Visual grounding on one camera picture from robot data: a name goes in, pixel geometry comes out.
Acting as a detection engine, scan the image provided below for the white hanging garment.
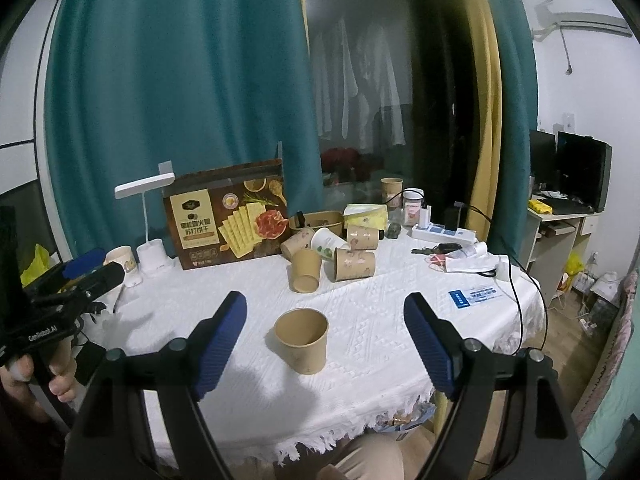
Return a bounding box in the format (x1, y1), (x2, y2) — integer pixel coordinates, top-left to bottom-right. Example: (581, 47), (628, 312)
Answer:
(311, 16), (360, 140)
(357, 21), (407, 147)

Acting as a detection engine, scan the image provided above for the yellow tissue pack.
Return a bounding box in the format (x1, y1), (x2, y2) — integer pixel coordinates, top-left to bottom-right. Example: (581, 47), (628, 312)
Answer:
(343, 203), (389, 231)

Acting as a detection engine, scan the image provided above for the black car key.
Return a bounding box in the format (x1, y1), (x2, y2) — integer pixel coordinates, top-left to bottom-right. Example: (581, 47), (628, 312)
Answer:
(411, 243), (462, 256)

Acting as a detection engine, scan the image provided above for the plain brown paper cup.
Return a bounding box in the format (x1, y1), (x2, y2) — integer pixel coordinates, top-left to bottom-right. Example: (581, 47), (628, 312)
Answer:
(273, 309), (329, 375)
(289, 248), (322, 294)

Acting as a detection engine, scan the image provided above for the white face mask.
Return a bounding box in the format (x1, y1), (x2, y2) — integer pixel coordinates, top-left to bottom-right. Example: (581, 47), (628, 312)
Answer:
(426, 253), (473, 274)

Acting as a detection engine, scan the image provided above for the tall brown paper cup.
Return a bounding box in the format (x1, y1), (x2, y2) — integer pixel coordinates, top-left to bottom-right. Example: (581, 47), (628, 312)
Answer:
(380, 177), (404, 210)

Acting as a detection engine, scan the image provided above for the yellow plastic bag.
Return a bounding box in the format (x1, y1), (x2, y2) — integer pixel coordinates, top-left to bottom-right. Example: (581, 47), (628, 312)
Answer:
(20, 243), (52, 286)
(564, 251), (586, 291)

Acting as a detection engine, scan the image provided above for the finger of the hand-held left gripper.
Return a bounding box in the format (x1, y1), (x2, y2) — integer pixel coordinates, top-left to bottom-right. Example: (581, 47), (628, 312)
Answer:
(61, 249), (110, 282)
(70, 262), (126, 306)

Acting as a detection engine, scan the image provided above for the white tablecloth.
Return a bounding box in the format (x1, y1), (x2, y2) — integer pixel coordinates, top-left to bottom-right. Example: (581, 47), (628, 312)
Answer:
(80, 232), (549, 467)

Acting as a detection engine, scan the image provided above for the clear jar with white lid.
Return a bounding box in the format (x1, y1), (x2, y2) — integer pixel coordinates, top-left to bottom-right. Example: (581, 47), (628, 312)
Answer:
(401, 188), (425, 227)

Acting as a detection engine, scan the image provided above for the yellow curtain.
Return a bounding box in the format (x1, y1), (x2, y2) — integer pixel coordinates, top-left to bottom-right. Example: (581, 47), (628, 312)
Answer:
(447, 0), (503, 243)

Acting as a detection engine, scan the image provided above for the white cartoon cup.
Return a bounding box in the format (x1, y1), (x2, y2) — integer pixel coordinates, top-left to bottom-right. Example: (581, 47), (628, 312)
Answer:
(103, 245), (139, 288)

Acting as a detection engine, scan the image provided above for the printed bag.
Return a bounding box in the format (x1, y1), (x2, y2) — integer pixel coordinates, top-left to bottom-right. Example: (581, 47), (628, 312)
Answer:
(370, 400), (437, 433)

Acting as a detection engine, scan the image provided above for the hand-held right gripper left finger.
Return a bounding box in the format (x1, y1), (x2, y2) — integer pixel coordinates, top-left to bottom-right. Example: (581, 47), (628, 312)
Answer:
(62, 290), (248, 480)

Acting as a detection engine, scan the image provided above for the teal curtain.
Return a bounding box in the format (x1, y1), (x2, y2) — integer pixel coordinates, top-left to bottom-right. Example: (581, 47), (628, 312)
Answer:
(487, 0), (540, 266)
(44, 0), (325, 267)

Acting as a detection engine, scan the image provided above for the brown floral paper cup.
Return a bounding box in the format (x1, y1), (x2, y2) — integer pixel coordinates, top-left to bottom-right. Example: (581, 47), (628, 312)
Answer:
(346, 224), (382, 251)
(333, 248), (376, 282)
(280, 227), (316, 261)

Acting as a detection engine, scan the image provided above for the white desk lamp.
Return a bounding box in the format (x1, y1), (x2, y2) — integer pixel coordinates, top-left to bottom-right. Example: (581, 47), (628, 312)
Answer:
(114, 172), (177, 278)

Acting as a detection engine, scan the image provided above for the brown cracker box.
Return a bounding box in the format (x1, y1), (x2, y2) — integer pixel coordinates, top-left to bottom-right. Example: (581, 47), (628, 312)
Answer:
(163, 158), (292, 271)

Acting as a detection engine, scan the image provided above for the black cable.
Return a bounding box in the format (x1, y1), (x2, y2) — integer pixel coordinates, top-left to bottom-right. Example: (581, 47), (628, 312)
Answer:
(456, 202), (544, 361)

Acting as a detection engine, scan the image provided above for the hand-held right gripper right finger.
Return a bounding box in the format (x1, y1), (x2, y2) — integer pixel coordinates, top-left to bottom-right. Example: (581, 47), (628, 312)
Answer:
(403, 292), (587, 480)

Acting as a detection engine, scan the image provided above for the blue and white leaflet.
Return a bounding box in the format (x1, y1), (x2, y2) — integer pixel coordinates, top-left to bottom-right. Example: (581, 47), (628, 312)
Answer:
(446, 286), (503, 309)

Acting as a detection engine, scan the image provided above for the white air conditioner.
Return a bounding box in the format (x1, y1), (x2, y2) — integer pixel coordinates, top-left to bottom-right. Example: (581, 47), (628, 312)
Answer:
(531, 0), (633, 41)

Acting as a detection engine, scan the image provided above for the person's left hand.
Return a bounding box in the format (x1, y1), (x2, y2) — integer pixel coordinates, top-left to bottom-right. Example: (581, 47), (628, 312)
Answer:
(0, 347), (80, 423)

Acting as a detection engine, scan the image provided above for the red cloth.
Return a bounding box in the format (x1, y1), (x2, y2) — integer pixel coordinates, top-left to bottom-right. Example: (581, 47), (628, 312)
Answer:
(321, 147), (383, 183)

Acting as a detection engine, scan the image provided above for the brown paper bowl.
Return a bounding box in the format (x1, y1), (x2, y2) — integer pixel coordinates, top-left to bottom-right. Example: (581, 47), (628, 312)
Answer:
(289, 210), (345, 237)

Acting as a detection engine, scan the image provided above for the white computer desk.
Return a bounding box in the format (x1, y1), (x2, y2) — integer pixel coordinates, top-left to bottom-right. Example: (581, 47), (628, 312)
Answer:
(527, 191), (609, 307)

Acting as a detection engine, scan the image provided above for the black rectangular object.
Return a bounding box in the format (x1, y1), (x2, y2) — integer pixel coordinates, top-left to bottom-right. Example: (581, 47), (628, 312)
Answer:
(74, 342), (109, 386)

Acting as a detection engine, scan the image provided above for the white power strip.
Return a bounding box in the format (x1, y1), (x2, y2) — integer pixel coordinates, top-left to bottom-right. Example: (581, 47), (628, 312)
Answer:
(410, 223), (477, 244)

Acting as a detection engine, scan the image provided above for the white printed paper cup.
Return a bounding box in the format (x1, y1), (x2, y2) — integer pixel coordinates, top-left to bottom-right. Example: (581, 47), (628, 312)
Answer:
(310, 227), (351, 261)

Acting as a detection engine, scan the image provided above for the black computer monitor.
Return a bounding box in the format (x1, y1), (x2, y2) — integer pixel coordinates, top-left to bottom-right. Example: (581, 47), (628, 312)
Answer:
(529, 129), (557, 188)
(556, 131), (613, 213)

